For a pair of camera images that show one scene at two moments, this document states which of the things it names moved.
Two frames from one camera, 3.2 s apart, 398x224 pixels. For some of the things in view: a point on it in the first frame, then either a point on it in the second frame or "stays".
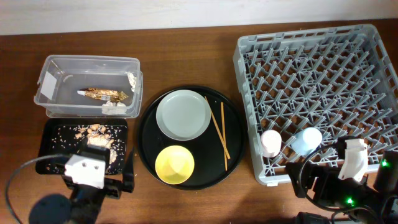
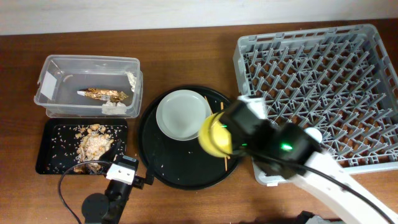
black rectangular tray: x=58 y=139 stays
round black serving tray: x=216 y=152 stays
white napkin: x=119 y=108 stays
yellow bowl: x=175 y=164 -> x=214 y=139
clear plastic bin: x=90 y=86 stays
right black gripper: x=326 y=175 -> x=240 y=151
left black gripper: x=129 y=180 -> x=138 y=182
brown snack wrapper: x=102 y=94 stays
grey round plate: x=183 y=115 stays
